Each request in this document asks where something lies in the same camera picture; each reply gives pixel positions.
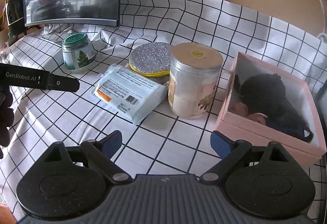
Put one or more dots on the clear plastic jar tan lid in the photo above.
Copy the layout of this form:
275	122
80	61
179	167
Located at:
194	73

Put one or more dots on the pink cardboard box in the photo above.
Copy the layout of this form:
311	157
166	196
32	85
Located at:
298	93

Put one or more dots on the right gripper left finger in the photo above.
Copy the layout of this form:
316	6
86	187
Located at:
99	154

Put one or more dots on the round silver yellow sponge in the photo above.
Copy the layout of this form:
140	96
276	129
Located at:
151	59

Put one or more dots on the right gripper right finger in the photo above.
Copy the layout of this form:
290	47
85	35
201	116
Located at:
232	154

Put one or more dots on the green lid glass jar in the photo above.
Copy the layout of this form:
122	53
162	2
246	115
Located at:
77	51

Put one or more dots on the black gloved left hand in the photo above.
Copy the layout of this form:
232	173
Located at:
7	115

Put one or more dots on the white grid tablecloth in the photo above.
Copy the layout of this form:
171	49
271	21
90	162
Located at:
44	162

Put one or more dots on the black cat plush toy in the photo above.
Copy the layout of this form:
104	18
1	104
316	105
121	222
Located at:
263	99

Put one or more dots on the black speaker box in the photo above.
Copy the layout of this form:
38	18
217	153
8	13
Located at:
15	16

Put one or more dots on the wet wipes packet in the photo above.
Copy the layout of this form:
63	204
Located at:
129	93

